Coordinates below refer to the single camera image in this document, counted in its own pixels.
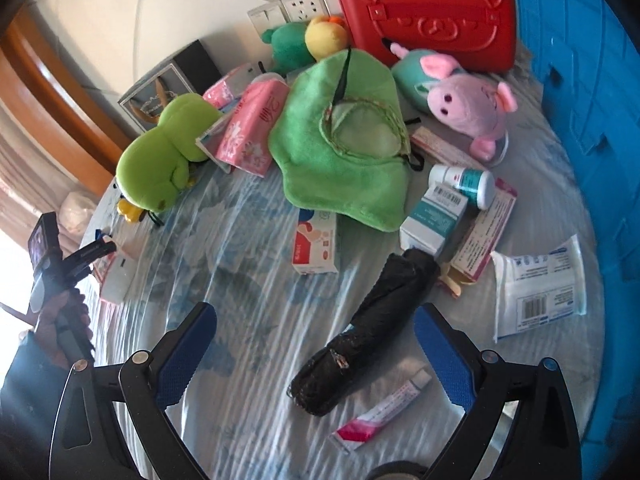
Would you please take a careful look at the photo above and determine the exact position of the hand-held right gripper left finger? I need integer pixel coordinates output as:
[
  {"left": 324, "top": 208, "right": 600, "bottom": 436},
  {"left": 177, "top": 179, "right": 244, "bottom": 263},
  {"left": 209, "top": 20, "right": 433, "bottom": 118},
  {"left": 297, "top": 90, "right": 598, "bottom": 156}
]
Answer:
[{"left": 49, "top": 301, "right": 219, "bottom": 480}]

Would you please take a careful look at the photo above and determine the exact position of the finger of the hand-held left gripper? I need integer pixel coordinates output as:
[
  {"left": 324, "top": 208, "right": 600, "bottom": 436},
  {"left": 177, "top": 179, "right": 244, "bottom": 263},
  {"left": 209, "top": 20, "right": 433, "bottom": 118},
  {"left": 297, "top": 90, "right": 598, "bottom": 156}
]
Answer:
[
  {"left": 64, "top": 257, "right": 96, "bottom": 282},
  {"left": 74, "top": 237, "right": 119, "bottom": 262}
]

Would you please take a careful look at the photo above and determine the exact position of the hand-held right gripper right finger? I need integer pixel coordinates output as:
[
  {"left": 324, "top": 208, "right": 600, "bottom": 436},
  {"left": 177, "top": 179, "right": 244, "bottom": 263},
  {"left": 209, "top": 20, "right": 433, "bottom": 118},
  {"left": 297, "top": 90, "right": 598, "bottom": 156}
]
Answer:
[{"left": 412, "top": 302, "right": 586, "bottom": 480}]

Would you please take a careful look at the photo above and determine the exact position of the black umbrella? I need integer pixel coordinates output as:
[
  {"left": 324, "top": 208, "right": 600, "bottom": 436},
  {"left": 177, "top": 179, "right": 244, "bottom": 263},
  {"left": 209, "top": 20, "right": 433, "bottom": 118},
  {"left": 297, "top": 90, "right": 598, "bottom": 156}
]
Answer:
[{"left": 287, "top": 250, "right": 441, "bottom": 416}]

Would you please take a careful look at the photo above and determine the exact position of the teal white medicine box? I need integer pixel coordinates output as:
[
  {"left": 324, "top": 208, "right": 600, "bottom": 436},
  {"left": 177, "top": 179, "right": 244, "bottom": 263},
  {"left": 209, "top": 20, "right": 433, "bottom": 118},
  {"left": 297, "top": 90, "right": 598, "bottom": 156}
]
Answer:
[{"left": 399, "top": 184, "right": 471, "bottom": 263}]

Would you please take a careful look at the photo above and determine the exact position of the red white medicine box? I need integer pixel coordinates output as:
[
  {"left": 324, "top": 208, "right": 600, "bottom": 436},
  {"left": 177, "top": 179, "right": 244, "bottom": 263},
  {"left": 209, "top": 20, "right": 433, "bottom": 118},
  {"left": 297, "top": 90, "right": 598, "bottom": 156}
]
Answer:
[{"left": 291, "top": 207, "right": 341, "bottom": 276}]

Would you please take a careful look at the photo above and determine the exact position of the white and red parcel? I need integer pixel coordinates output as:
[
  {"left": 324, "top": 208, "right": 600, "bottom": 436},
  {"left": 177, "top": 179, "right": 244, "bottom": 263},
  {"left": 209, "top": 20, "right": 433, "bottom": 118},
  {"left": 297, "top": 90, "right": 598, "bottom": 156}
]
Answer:
[{"left": 215, "top": 80, "right": 291, "bottom": 176}]

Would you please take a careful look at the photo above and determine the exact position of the blue plastic crate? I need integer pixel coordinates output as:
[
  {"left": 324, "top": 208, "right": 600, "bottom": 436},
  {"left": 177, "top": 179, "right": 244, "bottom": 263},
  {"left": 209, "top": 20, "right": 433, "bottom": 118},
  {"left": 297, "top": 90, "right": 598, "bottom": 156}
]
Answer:
[{"left": 510, "top": 0, "right": 640, "bottom": 466}]

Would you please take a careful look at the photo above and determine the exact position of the person's left forearm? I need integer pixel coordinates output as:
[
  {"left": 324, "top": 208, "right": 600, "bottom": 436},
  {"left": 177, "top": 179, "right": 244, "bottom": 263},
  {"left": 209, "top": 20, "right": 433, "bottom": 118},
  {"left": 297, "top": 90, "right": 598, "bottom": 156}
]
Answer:
[{"left": 0, "top": 332, "right": 76, "bottom": 480}]

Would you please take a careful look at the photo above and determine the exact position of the person's left hand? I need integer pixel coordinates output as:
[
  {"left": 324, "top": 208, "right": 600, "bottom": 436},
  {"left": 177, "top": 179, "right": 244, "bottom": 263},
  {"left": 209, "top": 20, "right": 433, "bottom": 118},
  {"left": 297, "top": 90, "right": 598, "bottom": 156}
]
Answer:
[{"left": 35, "top": 287, "right": 96, "bottom": 361}]

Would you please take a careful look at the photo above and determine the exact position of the white plastic bag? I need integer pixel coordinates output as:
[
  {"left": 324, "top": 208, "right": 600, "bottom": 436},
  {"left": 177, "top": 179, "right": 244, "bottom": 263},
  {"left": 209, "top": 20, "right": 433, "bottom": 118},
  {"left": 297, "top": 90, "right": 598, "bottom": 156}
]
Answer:
[{"left": 59, "top": 191, "right": 98, "bottom": 235}]

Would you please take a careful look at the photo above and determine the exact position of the brown pink curtain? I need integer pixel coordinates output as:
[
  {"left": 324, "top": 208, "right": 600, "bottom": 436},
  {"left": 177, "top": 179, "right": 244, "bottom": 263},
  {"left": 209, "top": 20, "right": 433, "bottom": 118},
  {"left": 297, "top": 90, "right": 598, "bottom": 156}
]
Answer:
[{"left": 0, "top": 125, "right": 66, "bottom": 241}]

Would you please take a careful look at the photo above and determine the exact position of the pink white ointment tube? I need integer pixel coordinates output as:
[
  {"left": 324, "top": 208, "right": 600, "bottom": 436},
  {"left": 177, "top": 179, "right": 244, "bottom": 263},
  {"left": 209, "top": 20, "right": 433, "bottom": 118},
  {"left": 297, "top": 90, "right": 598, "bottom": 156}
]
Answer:
[{"left": 329, "top": 367, "right": 433, "bottom": 453}]

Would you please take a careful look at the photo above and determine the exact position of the light green frog plush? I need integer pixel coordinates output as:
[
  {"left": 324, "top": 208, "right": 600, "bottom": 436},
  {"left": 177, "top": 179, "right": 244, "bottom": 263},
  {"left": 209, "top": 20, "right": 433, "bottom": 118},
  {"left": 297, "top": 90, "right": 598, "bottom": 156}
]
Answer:
[{"left": 116, "top": 92, "right": 226, "bottom": 223}]

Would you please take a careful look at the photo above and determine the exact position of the white wipes packet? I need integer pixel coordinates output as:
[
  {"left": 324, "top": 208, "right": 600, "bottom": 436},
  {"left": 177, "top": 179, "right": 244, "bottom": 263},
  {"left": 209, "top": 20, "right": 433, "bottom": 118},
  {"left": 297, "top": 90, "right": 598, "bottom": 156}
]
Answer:
[{"left": 490, "top": 234, "right": 587, "bottom": 343}]

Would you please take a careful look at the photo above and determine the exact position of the white box with pink edge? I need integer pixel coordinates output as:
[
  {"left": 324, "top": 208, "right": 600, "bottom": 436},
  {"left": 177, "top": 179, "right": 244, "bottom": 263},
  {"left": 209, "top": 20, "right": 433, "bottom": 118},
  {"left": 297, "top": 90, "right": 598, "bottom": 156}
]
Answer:
[{"left": 437, "top": 180, "right": 518, "bottom": 301}]

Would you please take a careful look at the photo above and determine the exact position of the white packet with blue edge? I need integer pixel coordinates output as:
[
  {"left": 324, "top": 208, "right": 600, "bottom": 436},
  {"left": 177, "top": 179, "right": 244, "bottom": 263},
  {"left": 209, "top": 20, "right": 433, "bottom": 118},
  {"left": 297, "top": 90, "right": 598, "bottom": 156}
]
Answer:
[{"left": 195, "top": 115, "right": 236, "bottom": 161}]

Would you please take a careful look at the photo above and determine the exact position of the white bottle with teal label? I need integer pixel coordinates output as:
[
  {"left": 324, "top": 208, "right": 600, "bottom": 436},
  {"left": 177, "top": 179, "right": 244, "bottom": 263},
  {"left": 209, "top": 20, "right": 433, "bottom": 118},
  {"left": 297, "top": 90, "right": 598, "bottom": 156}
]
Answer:
[{"left": 428, "top": 164, "right": 496, "bottom": 211}]

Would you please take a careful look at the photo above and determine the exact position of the small pink tissue pack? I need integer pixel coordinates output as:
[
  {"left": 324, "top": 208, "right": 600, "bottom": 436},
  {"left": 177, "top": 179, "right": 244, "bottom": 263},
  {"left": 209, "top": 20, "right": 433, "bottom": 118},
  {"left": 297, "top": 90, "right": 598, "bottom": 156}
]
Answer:
[{"left": 202, "top": 67, "right": 261, "bottom": 111}]

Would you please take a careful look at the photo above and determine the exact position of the black gift box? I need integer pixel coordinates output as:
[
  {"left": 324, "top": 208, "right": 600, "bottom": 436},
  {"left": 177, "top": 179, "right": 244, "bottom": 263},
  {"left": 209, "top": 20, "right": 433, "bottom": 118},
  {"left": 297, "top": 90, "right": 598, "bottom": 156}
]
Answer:
[{"left": 118, "top": 40, "right": 223, "bottom": 133}]

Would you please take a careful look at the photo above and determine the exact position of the pink pig plush toy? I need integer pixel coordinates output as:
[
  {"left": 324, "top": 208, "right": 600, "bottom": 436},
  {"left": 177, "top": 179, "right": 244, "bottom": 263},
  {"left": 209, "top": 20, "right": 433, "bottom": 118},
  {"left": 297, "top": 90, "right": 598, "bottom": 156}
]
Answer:
[{"left": 390, "top": 42, "right": 518, "bottom": 158}]

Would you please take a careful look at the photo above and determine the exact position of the dark green plush toy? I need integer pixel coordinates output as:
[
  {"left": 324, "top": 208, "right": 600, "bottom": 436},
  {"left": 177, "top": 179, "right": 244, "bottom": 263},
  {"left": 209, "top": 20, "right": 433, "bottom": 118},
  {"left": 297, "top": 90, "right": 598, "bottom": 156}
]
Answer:
[{"left": 260, "top": 22, "right": 318, "bottom": 73}]

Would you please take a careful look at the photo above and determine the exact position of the yellow duck plush toy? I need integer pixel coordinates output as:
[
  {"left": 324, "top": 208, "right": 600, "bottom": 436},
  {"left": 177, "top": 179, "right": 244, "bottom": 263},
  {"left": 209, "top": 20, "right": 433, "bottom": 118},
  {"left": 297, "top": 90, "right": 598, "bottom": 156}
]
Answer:
[{"left": 305, "top": 15, "right": 351, "bottom": 61}]

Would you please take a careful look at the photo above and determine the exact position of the red plastic suitcase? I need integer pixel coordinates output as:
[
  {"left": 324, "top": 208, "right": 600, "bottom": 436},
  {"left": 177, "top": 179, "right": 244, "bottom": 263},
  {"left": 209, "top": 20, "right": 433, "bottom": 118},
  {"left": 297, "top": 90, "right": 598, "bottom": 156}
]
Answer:
[{"left": 331, "top": 0, "right": 516, "bottom": 72}]

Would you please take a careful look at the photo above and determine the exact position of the wooden door frame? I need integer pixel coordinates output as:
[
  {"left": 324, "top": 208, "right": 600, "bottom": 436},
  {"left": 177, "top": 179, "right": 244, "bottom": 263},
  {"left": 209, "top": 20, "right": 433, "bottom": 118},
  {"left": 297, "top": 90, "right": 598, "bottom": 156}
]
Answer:
[{"left": 0, "top": 7, "right": 133, "bottom": 196}]

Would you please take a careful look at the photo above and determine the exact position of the white wall switch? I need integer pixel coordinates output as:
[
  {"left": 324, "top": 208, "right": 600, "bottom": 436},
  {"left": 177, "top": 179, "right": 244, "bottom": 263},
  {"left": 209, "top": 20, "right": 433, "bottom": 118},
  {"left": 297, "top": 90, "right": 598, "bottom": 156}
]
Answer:
[{"left": 247, "top": 2, "right": 288, "bottom": 31}]

